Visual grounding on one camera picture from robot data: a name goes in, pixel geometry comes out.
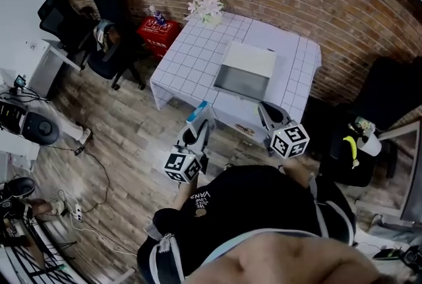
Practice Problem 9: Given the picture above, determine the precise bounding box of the white grey storage box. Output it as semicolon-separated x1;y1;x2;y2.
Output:
213;41;277;101

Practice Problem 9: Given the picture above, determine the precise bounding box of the white grid tablecloth table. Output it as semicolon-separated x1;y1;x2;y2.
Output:
150;11;322;145

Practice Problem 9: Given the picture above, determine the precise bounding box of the bag on chair seat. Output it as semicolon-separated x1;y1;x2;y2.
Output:
93;20;115;53

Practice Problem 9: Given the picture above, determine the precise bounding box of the person's left forearm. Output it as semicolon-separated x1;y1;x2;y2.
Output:
171;177;199;211

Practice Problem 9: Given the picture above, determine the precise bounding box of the clear plastic bottle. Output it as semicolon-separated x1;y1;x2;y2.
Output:
148;5;167;26

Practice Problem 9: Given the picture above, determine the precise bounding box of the yellow banana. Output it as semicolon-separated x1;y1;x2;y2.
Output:
342;135;360;170

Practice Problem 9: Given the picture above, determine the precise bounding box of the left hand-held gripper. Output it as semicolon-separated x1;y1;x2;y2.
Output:
164;119;212;185

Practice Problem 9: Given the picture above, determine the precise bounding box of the white cup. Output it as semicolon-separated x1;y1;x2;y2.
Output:
355;133;382;157

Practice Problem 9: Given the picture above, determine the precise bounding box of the small camera monitor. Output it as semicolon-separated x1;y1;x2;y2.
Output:
13;74;28;91

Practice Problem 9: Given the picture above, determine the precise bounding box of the white power strip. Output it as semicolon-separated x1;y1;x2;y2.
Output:
72;203;84;223

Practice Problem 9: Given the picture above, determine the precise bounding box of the black floor cable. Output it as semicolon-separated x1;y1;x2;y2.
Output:
75;143;112;215

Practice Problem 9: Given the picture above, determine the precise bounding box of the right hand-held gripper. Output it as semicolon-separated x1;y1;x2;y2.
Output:
258;101;311;160

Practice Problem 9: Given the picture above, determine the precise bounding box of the person's black shirt torso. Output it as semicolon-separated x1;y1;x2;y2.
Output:
136;163;357;284

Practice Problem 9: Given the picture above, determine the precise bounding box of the person's right forearm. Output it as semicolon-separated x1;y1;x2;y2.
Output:
282;157;315;188

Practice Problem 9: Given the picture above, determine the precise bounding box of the white frame dark desk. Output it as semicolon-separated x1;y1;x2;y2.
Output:
378;120;422;221

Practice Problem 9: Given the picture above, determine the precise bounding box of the black round device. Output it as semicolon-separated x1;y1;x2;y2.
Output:
21;111;62;147

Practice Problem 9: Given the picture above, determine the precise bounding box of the red cardboard box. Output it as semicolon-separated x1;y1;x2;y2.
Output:
136;16;182;61

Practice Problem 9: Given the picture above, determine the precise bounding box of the black metal rack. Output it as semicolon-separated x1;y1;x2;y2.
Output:
0;216;77;284

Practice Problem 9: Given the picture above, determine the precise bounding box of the pale flower bouquet vase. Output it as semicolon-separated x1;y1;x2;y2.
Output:
184;0;225;26

